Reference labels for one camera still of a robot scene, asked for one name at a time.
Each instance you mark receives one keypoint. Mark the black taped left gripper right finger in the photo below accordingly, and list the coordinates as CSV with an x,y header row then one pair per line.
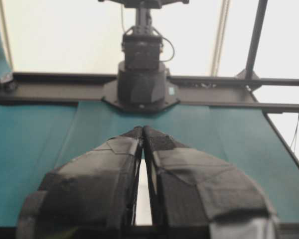
x,y
193,193

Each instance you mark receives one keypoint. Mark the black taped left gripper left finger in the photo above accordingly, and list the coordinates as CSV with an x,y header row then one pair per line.
x,y
97,190

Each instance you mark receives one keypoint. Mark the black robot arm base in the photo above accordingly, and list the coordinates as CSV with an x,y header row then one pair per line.
x,y
141,84

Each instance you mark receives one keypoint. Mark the teal table mat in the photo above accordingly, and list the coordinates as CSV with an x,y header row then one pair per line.
x,y
36,139

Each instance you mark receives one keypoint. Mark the black metal frame rail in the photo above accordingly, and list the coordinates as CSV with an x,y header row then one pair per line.
x,y
70,89

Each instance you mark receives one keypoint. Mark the black vertical frame post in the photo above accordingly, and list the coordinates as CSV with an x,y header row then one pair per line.
x,y
248,72

